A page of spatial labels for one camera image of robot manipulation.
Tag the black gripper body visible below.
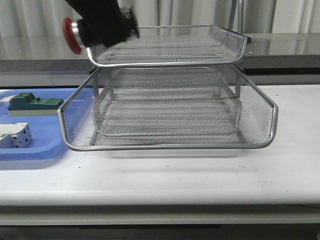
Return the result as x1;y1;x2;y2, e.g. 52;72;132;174
67;0;140;48

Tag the red emergency stop button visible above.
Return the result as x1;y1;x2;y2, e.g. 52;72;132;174
62;17;85;55

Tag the silver mesh tray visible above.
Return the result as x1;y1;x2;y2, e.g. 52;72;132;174
57;64;279;151
85;24;248;68
91;99;243;141

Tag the silver mesh bottom tray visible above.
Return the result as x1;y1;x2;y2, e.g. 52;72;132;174
91;99;243;141

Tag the silver mesh top tray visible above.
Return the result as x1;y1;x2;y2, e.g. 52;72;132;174
85;24;248;68

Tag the green terminal block component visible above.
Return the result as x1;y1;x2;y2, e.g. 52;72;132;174
0;92;64;117

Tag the blue plastic tray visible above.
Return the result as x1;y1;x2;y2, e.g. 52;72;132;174
0;88;76;161

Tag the grey metal rack frame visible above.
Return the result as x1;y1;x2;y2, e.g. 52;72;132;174
84;29;252;101

